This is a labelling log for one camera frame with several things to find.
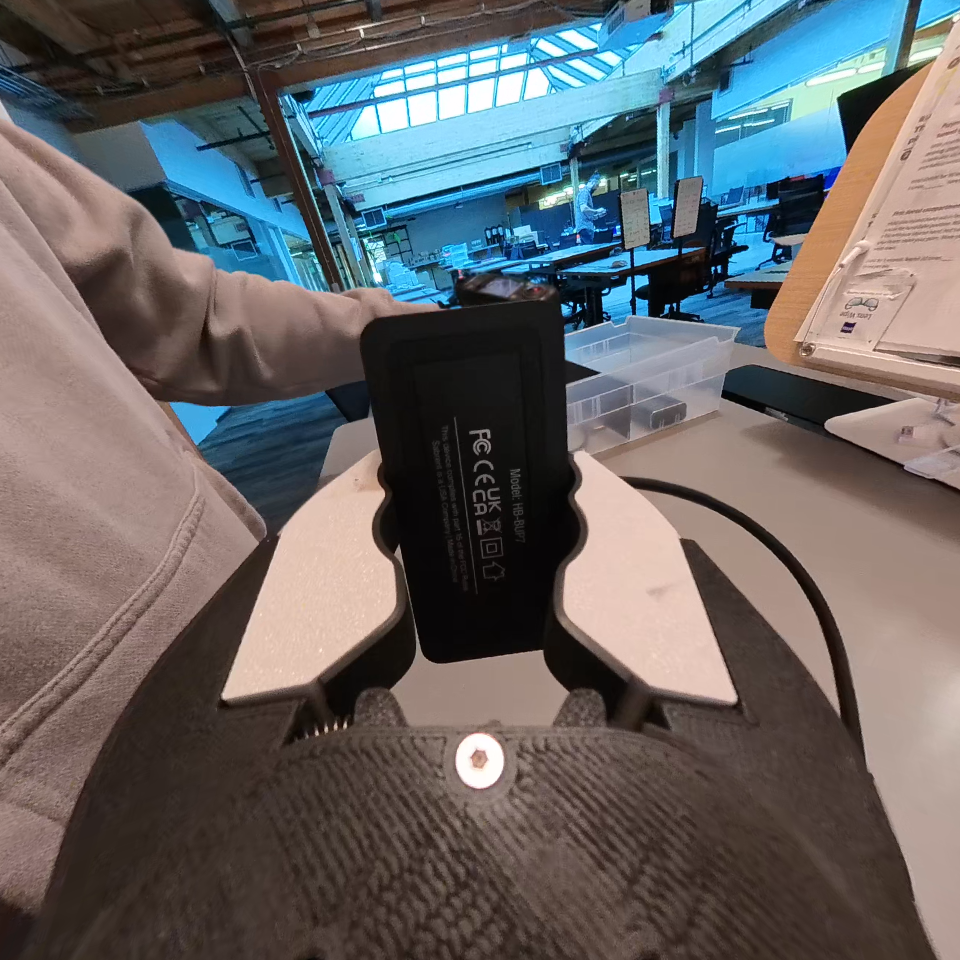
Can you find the person's beige sweatshirt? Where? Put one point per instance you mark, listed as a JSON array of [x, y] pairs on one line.
[[82, 562]]

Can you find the wooden document board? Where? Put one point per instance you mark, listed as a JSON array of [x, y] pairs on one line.
[[810, 247]]

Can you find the white stand base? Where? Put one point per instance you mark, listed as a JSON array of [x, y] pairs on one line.
[[877, 435]]

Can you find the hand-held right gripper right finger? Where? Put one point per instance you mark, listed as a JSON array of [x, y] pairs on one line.
[[637, 592]]

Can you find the small dark gadget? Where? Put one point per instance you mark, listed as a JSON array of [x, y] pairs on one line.
[[658, 414]]

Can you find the white printed papers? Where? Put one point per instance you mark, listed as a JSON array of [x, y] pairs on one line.
[[907, 225]]

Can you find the clear plastic organizer bin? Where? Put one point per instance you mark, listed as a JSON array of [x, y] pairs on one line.
[[660, 360]]

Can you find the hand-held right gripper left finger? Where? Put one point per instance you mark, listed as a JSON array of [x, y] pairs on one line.
[[322, 592]]

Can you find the white sign board on stand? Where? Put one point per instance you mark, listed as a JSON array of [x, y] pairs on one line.
[[635, 217], [688, 207]]

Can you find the long work table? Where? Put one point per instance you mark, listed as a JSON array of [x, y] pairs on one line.
[[600, 259]]

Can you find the black usb hub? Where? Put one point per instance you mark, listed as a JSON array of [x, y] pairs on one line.
[[465, 450]]

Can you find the person's left forearm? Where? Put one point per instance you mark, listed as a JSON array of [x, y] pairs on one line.
[[247, 330]]

